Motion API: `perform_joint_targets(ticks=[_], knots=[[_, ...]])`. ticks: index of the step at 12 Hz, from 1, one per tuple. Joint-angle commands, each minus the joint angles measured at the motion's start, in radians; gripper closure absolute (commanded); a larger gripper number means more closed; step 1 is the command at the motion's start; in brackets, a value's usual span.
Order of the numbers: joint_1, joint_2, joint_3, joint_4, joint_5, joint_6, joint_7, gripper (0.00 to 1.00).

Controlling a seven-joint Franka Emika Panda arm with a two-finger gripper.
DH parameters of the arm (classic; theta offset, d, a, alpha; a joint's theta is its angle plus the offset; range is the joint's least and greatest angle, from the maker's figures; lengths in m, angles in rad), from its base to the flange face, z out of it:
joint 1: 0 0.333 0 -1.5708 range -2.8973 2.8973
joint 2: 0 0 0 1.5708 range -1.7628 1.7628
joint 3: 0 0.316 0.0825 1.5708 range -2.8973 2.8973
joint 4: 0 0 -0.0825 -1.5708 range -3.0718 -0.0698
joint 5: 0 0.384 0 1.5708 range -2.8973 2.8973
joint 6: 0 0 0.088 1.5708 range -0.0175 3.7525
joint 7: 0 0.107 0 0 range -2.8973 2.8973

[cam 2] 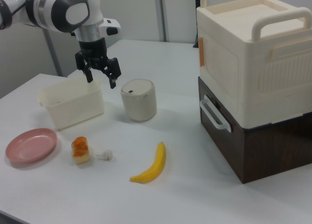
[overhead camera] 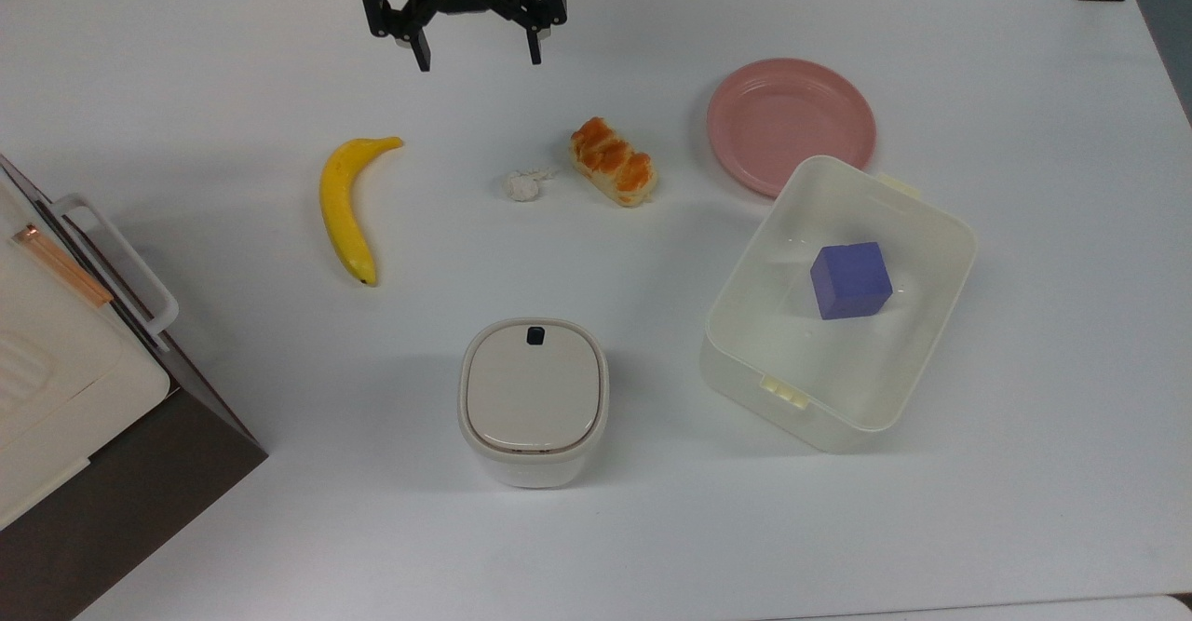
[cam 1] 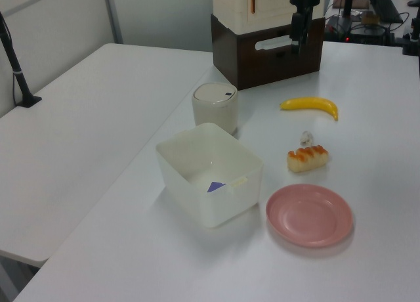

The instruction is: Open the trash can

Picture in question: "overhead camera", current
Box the white push-lid trash can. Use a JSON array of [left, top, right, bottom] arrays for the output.
[[456, 317, 611, 491]]

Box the white crumpled paper ball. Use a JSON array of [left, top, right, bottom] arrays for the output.
[[504, 168, 558, 203]]

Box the glazed bread loaf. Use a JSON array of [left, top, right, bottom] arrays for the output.
[[570, 116, 658, 209]]

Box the yellow banana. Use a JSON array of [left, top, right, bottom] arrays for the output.
[[318, 136, 406, 288]]

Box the pink plate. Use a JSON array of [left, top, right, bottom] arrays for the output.
[[706, 58, 877, 199]]

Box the purple cube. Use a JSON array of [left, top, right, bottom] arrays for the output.
[[809, 241, 894, 322]]

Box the orange tape strip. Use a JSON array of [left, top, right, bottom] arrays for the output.
[[11, 223, 115, 309]]

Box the white plastic bin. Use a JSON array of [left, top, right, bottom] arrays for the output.
[[698, 155, 979, 455]]

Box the dark brown wooden cabinet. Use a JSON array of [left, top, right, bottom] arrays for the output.
[[0, 154, 270, 621]]

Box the white cabinet handle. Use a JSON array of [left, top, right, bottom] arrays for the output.
[[50, 194, 181, 354]]

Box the cream storage box with handles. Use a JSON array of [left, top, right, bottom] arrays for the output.
[[0, 169, 174, 531]]

